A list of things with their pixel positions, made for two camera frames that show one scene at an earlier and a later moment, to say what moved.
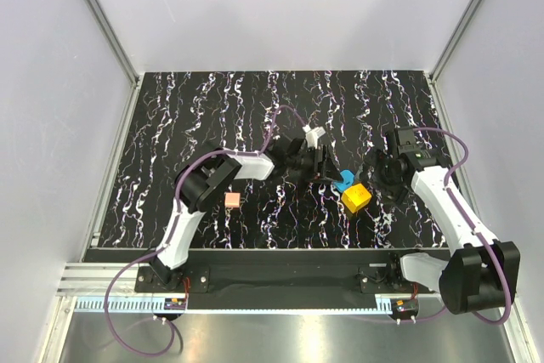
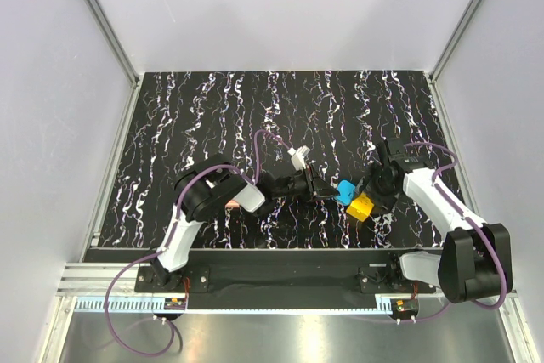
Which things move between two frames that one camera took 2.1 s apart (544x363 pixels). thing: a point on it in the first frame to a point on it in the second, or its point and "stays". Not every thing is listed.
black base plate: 287,279 stays
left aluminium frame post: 112,36 stays
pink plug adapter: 232,199 stays
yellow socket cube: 356,197 to 360,207
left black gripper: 323,172 to 324,190
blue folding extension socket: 348,177 to 346,190
